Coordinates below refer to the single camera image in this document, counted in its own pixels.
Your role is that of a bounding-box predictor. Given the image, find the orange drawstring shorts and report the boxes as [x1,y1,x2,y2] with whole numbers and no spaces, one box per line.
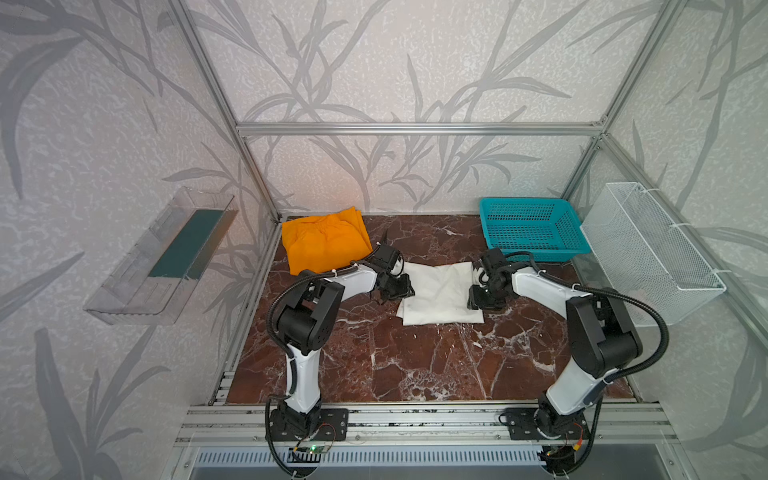
[282,207,373,276]

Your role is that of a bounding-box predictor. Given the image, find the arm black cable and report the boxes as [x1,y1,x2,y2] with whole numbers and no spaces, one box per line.
[503,251,671,475]
[263,233,391,479]

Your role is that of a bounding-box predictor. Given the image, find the white wire mesh basket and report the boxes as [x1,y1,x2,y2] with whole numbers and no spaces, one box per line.
[581,182,726,325]

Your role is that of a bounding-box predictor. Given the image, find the clear acrylic wall shelf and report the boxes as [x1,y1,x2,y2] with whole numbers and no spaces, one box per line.
[84,187,238,326]

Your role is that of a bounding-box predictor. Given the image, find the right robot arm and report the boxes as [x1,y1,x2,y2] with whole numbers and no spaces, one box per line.
[468,248,643,435]

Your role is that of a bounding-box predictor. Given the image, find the pink object in wire basket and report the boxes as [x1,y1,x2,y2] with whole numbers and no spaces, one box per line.
[626,290,652,319]

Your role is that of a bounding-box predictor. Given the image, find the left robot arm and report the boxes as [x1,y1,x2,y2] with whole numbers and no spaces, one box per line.
[266,244,414,426]

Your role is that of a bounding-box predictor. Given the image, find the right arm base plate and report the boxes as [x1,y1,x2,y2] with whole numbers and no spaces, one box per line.
[497,407,589,441]

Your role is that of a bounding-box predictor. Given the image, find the teal plastic basket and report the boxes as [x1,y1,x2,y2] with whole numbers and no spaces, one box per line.
[479,197,591,263]

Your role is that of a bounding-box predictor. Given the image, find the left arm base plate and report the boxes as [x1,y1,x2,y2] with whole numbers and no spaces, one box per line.
[268,408,350,441]

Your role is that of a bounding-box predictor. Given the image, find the small circuit board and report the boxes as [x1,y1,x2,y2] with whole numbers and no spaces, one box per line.
[291,443,333,456]

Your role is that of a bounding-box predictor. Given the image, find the aluminium mounting rail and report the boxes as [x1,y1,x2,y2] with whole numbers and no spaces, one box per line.
[174,400,680,447]

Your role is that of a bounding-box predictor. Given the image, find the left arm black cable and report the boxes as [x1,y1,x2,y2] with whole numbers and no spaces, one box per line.
[263,233,391,479]

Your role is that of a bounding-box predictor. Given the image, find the white garment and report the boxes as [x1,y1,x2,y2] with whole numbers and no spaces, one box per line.
[396,262,484,326]

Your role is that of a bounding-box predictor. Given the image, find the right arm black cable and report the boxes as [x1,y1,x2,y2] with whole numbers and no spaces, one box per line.
[503,251,671,475]

